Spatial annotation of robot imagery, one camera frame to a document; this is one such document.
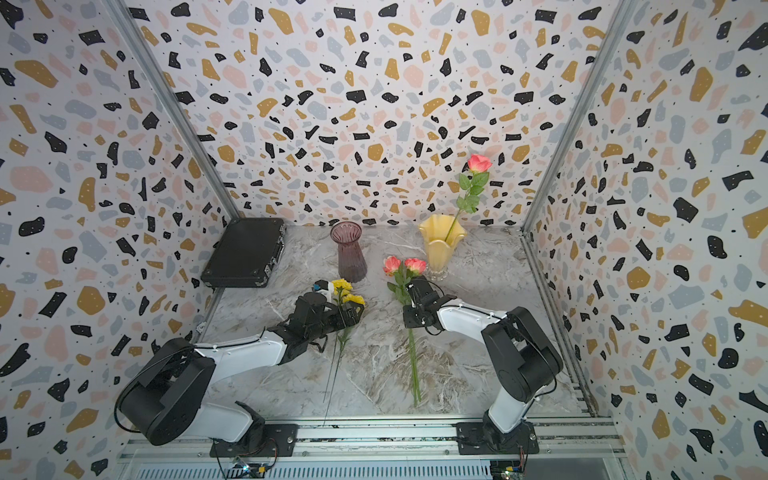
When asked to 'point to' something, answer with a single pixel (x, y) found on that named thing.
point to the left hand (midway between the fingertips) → (357, 309)
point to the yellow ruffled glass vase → (440, 234)
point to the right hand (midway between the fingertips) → (411, 315)
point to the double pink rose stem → (403, 271)
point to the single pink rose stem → (474, 184)
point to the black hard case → (245, 254)
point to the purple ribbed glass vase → (352, 266)
